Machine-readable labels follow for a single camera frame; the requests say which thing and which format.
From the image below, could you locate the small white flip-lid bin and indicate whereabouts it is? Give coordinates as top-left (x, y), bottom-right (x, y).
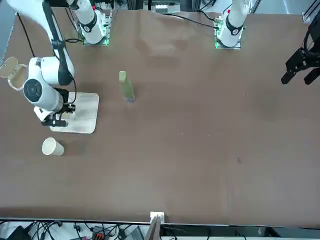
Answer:
top-left (0, 56), bottom-right (28, 92)

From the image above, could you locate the white corner bracket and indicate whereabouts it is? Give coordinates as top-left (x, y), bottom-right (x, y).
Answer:
top-left (149, 211), bottom-right (166, 223)

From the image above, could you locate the aluminium frame profile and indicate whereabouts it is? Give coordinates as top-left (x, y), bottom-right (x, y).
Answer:
top-left (301, 0), bottom-right (320, 24)

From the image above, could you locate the large black power brick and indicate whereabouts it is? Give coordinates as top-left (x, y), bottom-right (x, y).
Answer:
top-left (4, 225), bottom-right (26, 240)

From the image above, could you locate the aluminium profile post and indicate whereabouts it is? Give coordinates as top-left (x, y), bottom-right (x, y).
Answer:
top-left (145, 216), bottom-right (163, 240)

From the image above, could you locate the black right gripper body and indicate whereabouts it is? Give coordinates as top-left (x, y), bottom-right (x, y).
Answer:
top-left (53, 87), bottom-right (71, 108)

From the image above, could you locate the clear bottle with green liquid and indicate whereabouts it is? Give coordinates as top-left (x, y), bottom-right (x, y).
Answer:
top-left (118, 70), bottom-right (137, 105)

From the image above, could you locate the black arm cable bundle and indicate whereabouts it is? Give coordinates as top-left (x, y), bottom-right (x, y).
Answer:
top-left (41, 0), bottom-right (77, 111)

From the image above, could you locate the white rectangular mat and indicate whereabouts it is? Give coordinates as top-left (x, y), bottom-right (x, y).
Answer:
top-left (49, 92), bottom-right (100, 135)

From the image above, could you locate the black ribbed power adapter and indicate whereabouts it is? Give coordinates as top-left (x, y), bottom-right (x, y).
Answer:
top-left (124, 226), bottom-right (145, 240)

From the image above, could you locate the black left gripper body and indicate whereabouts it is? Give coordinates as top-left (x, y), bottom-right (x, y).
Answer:
top-left (303, 18), bottom-right (320, 68)

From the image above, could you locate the thin black table cable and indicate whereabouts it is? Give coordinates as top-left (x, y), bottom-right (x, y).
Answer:
top-left (157, 11), bottom-right (218, 28)

